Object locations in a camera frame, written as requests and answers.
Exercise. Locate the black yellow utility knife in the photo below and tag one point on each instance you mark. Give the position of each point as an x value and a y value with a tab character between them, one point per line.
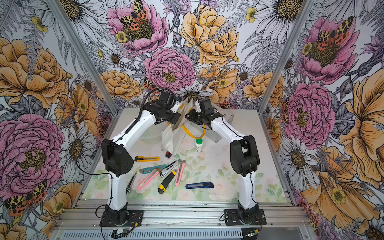
165	183

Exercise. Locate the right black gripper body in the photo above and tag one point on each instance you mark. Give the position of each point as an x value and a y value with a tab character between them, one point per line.
196	117

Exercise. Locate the right corner aluminium post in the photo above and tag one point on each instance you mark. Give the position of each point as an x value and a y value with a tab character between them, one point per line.
291	41

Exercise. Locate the silver metal case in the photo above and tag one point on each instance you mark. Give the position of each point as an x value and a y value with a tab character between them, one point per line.
218	124

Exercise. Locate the pink utility knife right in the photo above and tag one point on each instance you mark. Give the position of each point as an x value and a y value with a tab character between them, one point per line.
180	171

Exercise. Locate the blue utility knife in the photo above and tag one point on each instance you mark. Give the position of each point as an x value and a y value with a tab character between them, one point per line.
202	185

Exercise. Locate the aluminium front rail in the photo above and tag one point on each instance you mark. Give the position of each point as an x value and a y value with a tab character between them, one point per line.
149	220

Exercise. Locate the pink utility knife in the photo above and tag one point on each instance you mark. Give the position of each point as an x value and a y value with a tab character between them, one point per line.
149	178
180	171

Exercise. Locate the white bottle green cap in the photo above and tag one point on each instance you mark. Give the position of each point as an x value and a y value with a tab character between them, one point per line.
199	145

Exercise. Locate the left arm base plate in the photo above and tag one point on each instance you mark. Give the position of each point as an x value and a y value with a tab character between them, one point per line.
123	218

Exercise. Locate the pink utility knife left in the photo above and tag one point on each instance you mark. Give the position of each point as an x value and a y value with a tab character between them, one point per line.
149	178

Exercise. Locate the left corner aluminium post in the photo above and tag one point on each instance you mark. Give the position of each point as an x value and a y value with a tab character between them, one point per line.
76	42

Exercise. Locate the white pouch with yellow handles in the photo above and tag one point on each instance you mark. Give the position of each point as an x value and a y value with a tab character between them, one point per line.
173	134

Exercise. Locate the grey slim utility knife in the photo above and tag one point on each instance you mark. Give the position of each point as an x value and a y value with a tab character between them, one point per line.
130	183

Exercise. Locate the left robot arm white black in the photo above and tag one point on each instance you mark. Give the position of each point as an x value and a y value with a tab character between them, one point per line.
116	153

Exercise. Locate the silver black utility knife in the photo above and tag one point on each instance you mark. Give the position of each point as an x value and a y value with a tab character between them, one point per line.
169	168

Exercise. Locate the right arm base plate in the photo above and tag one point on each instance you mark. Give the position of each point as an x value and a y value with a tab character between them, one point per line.
232	217

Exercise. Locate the teal utility knife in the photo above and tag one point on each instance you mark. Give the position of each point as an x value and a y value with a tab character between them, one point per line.
150	169

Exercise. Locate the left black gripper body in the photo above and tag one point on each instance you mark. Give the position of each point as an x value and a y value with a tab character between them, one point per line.
170	117

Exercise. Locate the orange utility knife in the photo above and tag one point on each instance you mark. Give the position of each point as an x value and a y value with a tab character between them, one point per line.
146	159

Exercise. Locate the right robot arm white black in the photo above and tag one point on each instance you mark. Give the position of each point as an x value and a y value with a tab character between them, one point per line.
244	155

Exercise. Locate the corner aluminium post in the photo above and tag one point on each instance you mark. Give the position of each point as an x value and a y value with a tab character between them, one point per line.
291	41
76	42

